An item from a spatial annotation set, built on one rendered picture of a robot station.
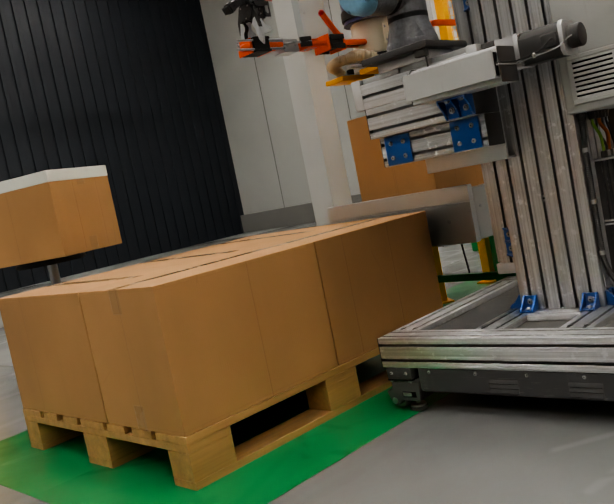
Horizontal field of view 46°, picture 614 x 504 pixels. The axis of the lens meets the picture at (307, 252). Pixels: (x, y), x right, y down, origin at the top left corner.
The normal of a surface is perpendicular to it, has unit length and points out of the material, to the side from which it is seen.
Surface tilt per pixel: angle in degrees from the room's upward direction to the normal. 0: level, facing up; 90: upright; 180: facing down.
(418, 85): 90
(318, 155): 90
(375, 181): 90
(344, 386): 90
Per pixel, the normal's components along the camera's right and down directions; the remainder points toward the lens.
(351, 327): 0.70, -0.07
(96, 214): 0.88, -0.14
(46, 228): -0.43, 0.16
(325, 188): -0.69, 0.20
